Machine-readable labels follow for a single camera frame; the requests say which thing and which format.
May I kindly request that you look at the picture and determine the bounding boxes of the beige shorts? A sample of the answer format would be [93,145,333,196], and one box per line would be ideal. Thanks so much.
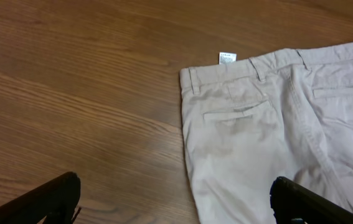
[180,42,353,223]

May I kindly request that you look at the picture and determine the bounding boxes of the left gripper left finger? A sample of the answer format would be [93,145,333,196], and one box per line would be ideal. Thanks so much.
[0,172,81,224]

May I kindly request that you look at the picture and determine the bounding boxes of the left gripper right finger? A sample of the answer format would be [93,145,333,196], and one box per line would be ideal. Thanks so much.
[270,176,353,224]

